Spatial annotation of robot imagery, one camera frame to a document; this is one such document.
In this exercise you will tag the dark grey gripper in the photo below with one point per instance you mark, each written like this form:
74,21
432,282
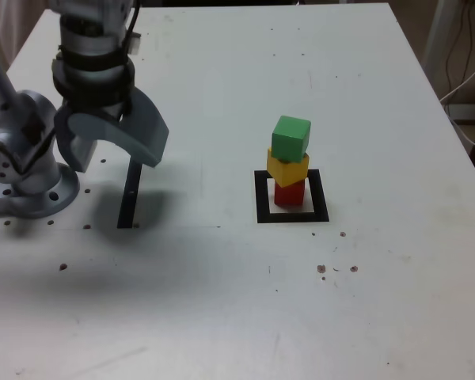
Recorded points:
112,111

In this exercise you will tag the green cube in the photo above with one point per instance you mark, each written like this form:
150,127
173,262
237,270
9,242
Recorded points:
289,138

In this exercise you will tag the yellow cube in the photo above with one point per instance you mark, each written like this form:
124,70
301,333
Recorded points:
289,172

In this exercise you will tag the red cube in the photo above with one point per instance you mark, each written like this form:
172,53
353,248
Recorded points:
289,196

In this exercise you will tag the black tape square outline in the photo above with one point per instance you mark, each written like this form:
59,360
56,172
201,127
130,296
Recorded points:
261,198

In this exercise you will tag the black tape strip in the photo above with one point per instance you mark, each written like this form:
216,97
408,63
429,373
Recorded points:
126,198

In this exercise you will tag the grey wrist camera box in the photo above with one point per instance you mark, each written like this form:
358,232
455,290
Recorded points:
134,43

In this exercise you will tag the white post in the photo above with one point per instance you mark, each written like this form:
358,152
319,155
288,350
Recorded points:
435,35

